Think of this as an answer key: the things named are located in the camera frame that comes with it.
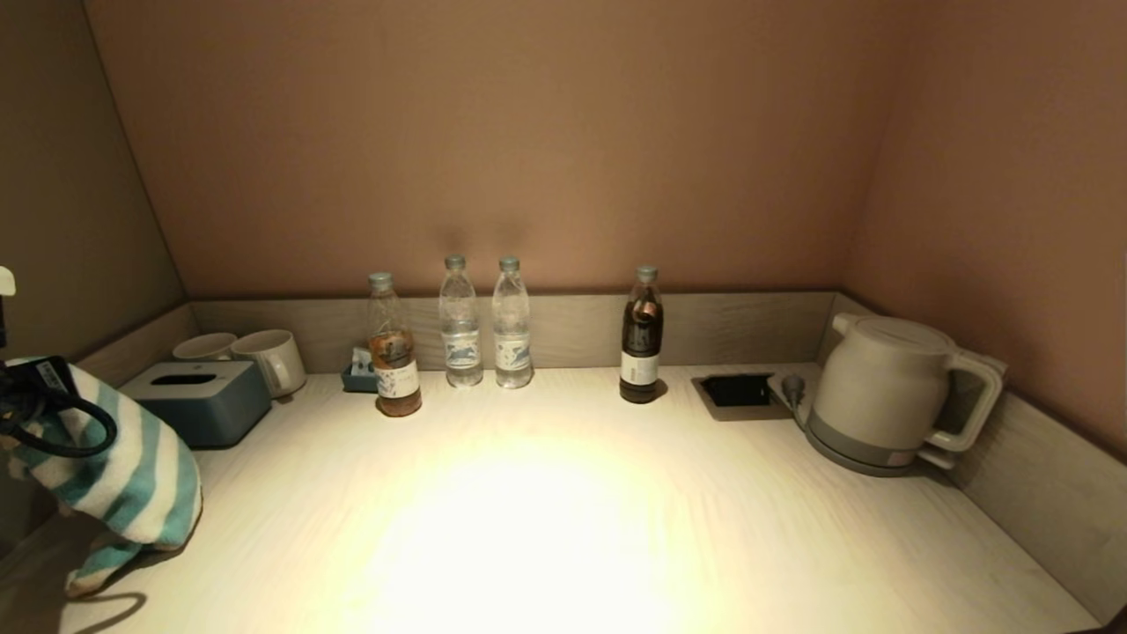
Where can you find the small blue sachet tray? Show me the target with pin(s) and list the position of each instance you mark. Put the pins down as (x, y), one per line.
(357, 379)

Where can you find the cream electric kettle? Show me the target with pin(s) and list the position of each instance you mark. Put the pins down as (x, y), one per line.
(880, 379)

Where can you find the amber tea bottle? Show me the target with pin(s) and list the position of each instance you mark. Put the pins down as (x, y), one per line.
(395, 368)

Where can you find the recessed black power socket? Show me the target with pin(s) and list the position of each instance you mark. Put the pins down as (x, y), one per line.
(738, 390)

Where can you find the clear water bottle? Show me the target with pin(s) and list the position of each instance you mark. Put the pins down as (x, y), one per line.
(460, 350)
(511, 350)

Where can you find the teal white striped towel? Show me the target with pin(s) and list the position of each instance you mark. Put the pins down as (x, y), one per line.
(132, 475)

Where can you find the white ceramic mug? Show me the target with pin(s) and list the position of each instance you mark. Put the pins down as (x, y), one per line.
(204, 345)
(267, 355)

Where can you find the dark drink bottle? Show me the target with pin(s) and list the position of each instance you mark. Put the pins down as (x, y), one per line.
(640, 359)

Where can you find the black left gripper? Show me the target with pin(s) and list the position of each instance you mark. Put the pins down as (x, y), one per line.
(48, 377)

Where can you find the grey kettle base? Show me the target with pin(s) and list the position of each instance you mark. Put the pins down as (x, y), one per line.
(845, 449)

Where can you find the grey tissue box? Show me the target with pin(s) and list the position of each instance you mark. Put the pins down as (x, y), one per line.
(207, 401)

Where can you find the grey power plug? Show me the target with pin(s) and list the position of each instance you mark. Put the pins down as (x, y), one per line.
(792, 386)

